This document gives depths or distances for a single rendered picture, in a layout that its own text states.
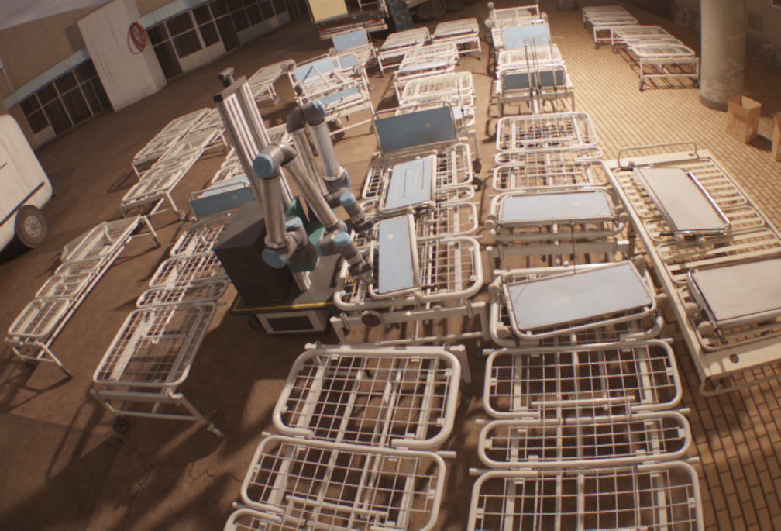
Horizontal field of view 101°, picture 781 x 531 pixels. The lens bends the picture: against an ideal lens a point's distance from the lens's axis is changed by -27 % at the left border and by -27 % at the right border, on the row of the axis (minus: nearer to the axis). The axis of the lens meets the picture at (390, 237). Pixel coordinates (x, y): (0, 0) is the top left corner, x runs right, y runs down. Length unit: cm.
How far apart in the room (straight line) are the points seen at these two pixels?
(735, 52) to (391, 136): 423
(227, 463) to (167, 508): 51
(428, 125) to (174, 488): 348
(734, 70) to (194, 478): 656
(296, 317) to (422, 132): 200
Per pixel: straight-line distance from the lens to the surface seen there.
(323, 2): 1324
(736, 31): 591
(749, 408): 278
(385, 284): 244
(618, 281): 240
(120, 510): 330
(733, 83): 606
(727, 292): 232
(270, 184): 227
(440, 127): 402
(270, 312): 313
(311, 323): 310
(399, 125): 403
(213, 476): 294
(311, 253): 275
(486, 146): 506
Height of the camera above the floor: 219
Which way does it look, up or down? 34 degrees down
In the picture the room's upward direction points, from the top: 17 degrees counter-clockwise
